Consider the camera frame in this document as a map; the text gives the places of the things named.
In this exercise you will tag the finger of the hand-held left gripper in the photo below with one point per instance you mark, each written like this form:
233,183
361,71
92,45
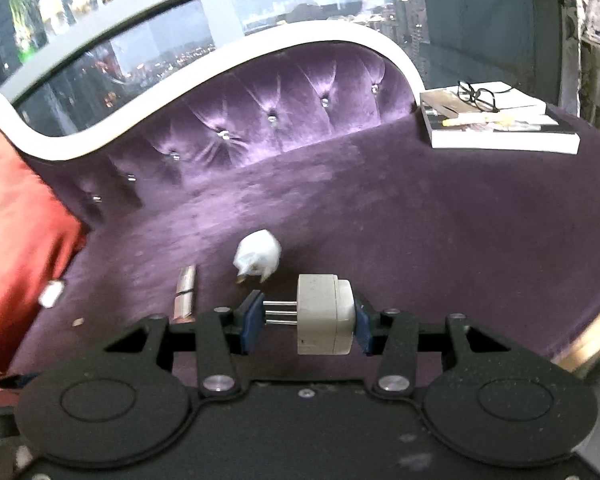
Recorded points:
5,381

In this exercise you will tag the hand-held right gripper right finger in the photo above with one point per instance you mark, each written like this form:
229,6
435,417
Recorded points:
365,327

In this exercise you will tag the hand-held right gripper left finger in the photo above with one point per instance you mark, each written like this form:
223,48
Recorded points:
251,325

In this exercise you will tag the white travel adapter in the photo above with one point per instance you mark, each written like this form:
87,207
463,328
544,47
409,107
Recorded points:
325,315

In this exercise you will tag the small white cylinder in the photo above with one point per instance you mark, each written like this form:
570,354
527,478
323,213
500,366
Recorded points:
51,294

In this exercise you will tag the purple tufted sofa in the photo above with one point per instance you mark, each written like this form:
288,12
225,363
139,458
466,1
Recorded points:
405,220

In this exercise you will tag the red satin cushion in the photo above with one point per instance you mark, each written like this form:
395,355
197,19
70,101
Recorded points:
20,260

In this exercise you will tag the large thick white book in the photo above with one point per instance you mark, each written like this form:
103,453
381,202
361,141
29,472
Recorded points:
500,142

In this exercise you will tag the pale yellow pen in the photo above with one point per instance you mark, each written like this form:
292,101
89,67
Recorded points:
475,120

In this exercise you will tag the black rimmed eyeglasses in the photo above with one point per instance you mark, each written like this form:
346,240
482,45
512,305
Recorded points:
485,99

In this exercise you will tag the dark cover book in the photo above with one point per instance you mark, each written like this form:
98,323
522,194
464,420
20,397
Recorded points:
540,122

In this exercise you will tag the thin white book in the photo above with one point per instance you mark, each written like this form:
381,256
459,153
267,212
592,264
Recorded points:
520,100

